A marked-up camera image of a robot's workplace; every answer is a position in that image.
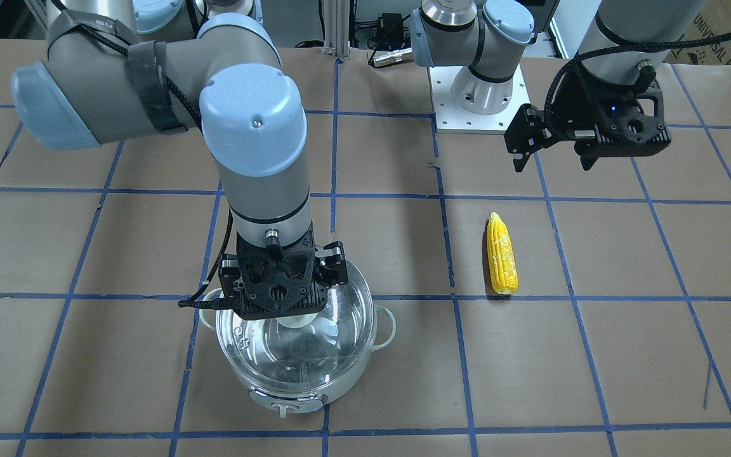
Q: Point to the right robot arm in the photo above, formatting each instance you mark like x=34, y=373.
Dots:
x=100, y=83

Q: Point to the cardboard box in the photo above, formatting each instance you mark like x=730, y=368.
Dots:
x=713, y=20

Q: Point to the yellow corn cob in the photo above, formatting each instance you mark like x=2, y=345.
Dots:
x=500, y=256

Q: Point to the glass pot lid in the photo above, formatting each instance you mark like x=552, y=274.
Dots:
x=299, y=336

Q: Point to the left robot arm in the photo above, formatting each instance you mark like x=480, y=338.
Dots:
x=489, y=39

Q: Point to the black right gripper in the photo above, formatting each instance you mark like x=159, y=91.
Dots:
x=338, y=266

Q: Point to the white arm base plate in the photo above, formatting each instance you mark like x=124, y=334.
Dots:
x=466, y=104

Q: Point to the aluminium frame post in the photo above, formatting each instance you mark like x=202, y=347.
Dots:
x=337, y=19

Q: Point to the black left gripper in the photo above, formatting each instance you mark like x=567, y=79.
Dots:
x=573, y=96

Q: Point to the black power adapter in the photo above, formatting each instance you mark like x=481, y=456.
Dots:
x=388, y=24

